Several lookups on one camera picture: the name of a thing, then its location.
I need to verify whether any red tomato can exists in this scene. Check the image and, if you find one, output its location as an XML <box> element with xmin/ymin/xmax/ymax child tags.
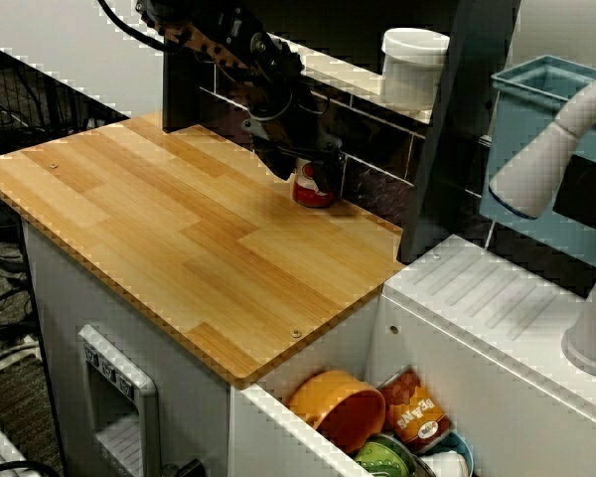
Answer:
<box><xmin>291</xmin><ymin>157</ymin><xmax>337</xmax><ymax>209</ymax></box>

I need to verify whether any black end panel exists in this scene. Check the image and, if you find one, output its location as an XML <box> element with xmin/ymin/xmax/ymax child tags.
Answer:
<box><xmin>161</xmin><ymin>39</ymin><xmax>218</xmax><ymax>135</ymax></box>

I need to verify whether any white toy sink unit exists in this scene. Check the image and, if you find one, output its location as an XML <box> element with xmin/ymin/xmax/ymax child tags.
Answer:
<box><xmin>227</xmin><ymin>233</ymin><xmax>596</xmax><ymax>477</ymax></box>

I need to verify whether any grey toy faucet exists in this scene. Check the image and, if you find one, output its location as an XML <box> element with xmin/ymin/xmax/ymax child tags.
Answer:
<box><xmin>487</xmin><ymin>72</ymin><xmax>596</xmax><ymax>380</ymax></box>

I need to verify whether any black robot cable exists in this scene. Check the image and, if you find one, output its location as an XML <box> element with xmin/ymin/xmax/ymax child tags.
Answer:
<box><xmin>96</xmin><ymin>0</ymin><xmax>180</xmax><ymax>54</ymax></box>

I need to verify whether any white plastic container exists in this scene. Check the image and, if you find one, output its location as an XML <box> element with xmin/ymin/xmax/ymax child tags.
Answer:
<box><xmin>379</xmin><ymin>27</ymin><xmax>451</xmax><ymax>113</ymax></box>

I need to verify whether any grey ice dispenser panel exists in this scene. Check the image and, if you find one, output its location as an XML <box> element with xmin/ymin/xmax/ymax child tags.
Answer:
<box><xmin>76</xmin><ymin>324</ymin><xmax>161</xmax><ymax>477</ymax></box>

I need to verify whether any white plastic cup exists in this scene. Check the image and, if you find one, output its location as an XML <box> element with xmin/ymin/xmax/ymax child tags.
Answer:
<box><xmin>418</xmin><ymin>448</ymin><xmax>469</xmax><ymax>477</ymax></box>

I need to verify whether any blue plastic bowl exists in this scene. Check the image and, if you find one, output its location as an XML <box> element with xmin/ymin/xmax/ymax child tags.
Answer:
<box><xmin>416</xmin><ymin>429</ymin><xmax>477</xmax><ymax>477</ymax></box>

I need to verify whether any orange plastic pot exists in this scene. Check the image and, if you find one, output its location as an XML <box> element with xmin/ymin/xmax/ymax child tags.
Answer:
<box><xmin>284</xmin><ymin>369</ymin><xmax>388</xmax><ymax>454</ymax></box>

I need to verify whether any black wire mesh rack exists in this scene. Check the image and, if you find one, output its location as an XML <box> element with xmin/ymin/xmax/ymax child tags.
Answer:
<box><xmin>0</xmin><ymin>39</ymin><xmax>130</xmax><ymax>150</ymax></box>

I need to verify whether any green peas can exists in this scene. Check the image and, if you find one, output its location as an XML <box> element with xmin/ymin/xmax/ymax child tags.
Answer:
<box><xmin>352</xmin><ymin>431</ymin><xmax>419</xmax><ymax>477</ymax></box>

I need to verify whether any teal plastic bin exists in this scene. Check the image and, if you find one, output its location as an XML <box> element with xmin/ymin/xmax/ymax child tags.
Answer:
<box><xmin>478</xmin><ymin>53</ymin><xmax>596</xmax><ymax>279</ymax></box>

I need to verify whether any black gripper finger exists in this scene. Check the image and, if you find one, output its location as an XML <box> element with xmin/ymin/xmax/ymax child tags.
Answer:
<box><xmin>311</xmin><ymin>153</ymin><xmax>345</xmax><ymax>196</ymax></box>
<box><xmin>257</xmin><ymin>147</ymin><xmax>300</xmax><ymax>183</ymax></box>

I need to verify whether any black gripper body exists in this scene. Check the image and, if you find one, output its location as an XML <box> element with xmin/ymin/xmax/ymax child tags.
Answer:
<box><xmin>241</xmin><ymin>98</ymin><xmax>345</xmax><ymax>161</ymax></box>

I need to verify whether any white kitchen cabinet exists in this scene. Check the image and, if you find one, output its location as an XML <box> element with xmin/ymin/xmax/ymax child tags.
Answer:
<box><xmin>19</xmin><ymin>218</ymin><xmax>232</xmax><ymax>477</ymax></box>

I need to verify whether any orange beans can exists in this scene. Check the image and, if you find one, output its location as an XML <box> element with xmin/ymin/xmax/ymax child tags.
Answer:
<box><xmin>375</xmin><ymin>366</ymin><xmax>454</xmax><ymax>454</ymax></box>

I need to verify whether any dark grey upright board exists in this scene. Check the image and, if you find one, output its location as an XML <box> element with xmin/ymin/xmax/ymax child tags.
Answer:
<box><xmin>398</xmin><ymin>0</ymin><xmax>523</xmax><ymax>264</ymax></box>

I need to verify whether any dark tiled backsplash with ledge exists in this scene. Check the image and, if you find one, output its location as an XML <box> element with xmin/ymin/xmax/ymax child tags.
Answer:
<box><xmin>168</xmin><ymin>9</ymin><xmax>498</xmax><ymax>249</ymax></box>

